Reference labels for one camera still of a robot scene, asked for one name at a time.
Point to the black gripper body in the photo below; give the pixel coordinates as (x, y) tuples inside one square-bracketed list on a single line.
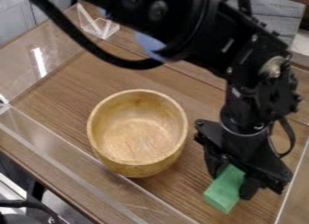
[(250, 152)]

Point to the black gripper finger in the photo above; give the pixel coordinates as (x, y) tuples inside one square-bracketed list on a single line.
[(215, 161), (249, 188)]

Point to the green rectangular block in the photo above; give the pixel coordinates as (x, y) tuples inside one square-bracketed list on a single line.
[(222, 193)]

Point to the brown wooden bowl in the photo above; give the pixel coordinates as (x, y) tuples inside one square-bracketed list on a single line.
[(136, 130)]

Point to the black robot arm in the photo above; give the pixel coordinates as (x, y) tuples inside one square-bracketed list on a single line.
[(216, 35)]

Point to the clear acrylic tray wall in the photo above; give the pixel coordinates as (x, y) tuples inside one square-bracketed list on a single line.
[(105, 197)]

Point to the black table leg bracket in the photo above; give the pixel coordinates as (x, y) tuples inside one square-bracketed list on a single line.
[(40, 211)]

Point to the clear acrylic corner bracket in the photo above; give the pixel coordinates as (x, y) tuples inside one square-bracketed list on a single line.
[(97, 27)]

